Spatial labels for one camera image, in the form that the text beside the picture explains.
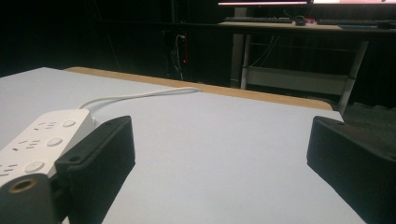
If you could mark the wooden desk with metal legs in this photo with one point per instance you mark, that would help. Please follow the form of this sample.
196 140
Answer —
299 77

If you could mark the computer monitor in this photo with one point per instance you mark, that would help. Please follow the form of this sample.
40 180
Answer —
263 2

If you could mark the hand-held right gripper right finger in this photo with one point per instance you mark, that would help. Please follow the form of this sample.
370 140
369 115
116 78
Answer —
355 168

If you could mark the black computer mouse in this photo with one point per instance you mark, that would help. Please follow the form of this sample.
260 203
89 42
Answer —
300 20

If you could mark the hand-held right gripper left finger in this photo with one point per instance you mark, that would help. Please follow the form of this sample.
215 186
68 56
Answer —
99 161

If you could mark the black keyboard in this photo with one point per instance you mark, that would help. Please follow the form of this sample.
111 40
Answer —
257 20
348 22

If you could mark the white power strip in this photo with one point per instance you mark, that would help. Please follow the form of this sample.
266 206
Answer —
37 143

